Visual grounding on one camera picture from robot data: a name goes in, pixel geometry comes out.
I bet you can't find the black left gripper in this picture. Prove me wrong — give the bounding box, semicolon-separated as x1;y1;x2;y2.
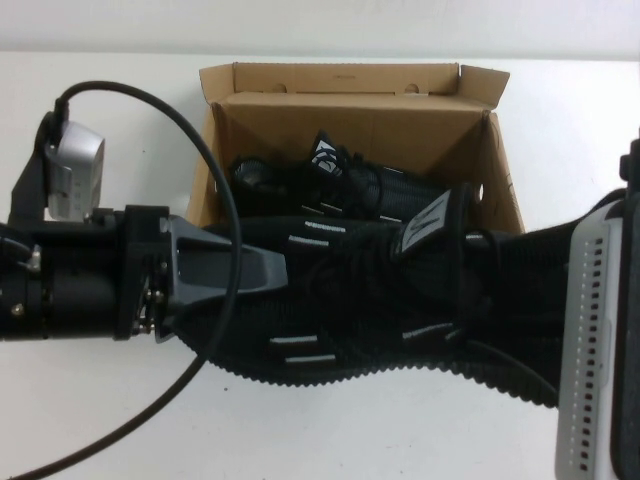
44;204;290;346

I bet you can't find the black knit sneaker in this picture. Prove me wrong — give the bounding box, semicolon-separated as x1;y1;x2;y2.
199;184;581;409
229;128;486;221

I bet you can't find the brown cardboard shoe box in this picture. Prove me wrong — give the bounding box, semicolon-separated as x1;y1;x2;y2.
184;60;526;236

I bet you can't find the black left camera cable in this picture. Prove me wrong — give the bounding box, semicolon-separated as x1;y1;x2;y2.
0;81;247;480

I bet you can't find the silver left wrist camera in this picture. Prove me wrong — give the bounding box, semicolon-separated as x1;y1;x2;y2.
47;119;107;222

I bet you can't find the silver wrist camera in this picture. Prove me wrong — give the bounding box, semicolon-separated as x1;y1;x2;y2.
554;192;640;480
47;119;107;222

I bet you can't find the black left camera mount bracket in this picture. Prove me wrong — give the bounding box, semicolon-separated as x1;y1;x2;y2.
10;110;66;221

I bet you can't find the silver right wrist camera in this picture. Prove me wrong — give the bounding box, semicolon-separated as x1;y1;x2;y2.
554;192;640;480

